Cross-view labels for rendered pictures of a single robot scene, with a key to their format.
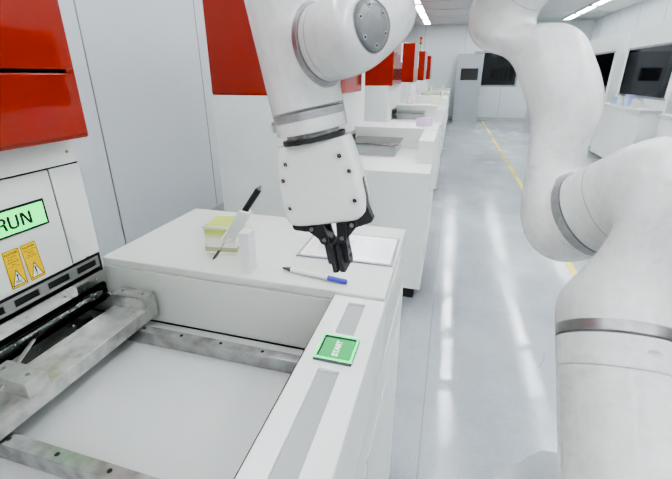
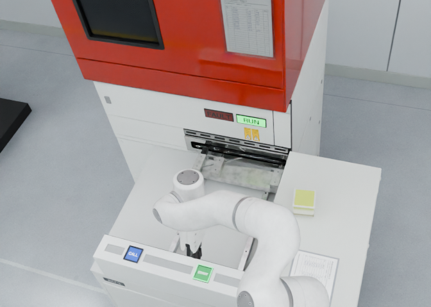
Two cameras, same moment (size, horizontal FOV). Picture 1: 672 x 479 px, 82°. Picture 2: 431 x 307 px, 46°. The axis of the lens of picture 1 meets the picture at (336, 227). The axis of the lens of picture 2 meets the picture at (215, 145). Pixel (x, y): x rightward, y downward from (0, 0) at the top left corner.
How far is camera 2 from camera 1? 1.59 m
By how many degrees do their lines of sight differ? 81
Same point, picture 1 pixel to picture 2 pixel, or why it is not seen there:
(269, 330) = not seen: hidden behind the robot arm
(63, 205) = (276, 125)
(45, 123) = (262, 103)
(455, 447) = not seen: outside the picture
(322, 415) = (170, 269)
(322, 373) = (191, 268)
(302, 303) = not seen: hidden behind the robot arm
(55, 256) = (266, 138)
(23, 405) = (208, 175)
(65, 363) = (230, 176)
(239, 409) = (218, 250)
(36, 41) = (267, 77)
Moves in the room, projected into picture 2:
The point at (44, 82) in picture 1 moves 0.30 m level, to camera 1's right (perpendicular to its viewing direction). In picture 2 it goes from (266, 90) to (267, 161)
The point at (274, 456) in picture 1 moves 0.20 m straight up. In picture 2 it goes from (156, 256) to (143, 225)
